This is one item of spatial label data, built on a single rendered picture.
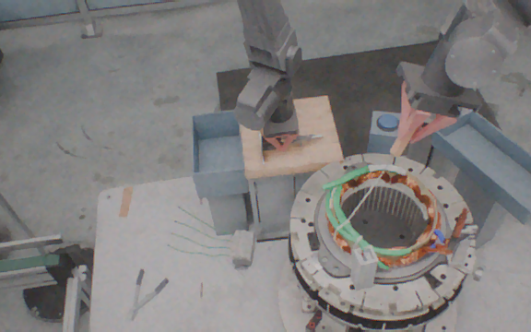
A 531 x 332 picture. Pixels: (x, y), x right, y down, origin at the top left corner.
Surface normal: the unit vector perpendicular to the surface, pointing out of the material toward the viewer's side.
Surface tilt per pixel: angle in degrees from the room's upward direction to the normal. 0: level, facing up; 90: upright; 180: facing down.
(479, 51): 75
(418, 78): 22
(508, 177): 0
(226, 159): 0
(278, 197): 90
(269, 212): 90
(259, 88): 7
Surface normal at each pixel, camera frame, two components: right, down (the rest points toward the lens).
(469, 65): -0.33, 0.58
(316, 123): -0.06, -0.61
